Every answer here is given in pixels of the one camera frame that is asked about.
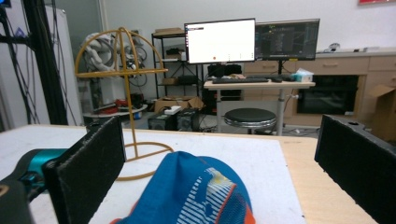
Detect monitor with dark screen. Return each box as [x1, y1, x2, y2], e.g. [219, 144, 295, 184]
[254, 18, 321, 62]

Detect white robot parts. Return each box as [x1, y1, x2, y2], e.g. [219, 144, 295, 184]
[80, 31, 148, 73]

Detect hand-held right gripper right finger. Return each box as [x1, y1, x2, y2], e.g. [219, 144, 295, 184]
[314, 114, 396, 224]

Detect black metal frame post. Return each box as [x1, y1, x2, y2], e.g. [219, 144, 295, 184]
[21, 0, 69, 126]

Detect wooden cabinet counter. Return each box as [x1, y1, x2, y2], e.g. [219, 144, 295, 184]
[243, 47, 396, 127]

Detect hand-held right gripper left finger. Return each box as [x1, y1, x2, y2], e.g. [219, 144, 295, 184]
[42, 116, 127, 224]

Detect large cardboard box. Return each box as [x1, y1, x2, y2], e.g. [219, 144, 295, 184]
[361, 84, 396, 143]

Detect white panel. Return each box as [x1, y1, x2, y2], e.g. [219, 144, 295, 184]
[0, 5, 84, 127]

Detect black equipment box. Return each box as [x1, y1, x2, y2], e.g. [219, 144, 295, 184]
[174, 107, 201, 132]
[147, 112, 176, 132]

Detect black metal shelf rack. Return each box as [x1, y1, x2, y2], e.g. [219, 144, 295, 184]
[150, 28, 205, 100]

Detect monitor with white screen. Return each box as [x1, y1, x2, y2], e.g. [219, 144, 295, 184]
[183, 18, 257, 65]

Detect tissue box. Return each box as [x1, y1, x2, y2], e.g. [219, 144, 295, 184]
[291, 67, 315, 83]

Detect light wooden computer desk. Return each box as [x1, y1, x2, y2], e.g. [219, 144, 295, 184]
[203, 79, 317, 136]

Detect yellow wire hat stand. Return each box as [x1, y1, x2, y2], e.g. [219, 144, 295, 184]
[74, 26, 176, 182]

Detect round black stool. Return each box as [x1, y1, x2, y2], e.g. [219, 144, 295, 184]
[223, 107, 277, 135]

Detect open cardboard box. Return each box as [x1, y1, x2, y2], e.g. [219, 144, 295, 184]
[153, 95, 205, 114]

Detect red tool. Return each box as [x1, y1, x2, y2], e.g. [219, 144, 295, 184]
[100, 98, 134, 115]

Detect black keyboard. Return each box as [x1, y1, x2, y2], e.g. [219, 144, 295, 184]
[211, 77, 270, 85]

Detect red wall sign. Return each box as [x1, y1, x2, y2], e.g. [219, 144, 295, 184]
[358, 0, 396, 6]

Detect black built-in oven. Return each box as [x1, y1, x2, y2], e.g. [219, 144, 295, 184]
[296, 74, 360, 116]

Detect round white low table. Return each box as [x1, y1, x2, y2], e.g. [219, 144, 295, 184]
[82, 104, 149, 120]

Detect white table mat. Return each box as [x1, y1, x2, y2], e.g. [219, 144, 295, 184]
[0, 124, 308, 224]

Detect blue and orange cap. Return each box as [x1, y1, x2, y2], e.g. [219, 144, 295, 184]
[109, 150, 257, 224]

